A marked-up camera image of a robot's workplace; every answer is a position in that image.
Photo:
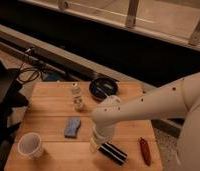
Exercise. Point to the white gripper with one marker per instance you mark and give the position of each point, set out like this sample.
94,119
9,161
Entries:
101,135

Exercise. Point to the black white striped eraser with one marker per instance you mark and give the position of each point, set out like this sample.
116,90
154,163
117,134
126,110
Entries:
113,153

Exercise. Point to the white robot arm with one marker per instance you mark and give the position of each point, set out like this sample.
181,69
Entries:
178,99

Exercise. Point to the blue sponge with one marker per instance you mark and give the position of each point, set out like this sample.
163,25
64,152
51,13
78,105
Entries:
72,126

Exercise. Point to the red pocket knife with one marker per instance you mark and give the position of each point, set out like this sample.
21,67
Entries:
145,151

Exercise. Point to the small clear plastic bottle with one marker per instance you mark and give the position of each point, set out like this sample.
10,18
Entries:
77,97

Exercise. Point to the black round bowl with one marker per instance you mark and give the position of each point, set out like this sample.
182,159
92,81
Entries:
102,87

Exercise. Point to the black equipment at left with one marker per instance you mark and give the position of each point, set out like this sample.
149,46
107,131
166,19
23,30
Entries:
10,97

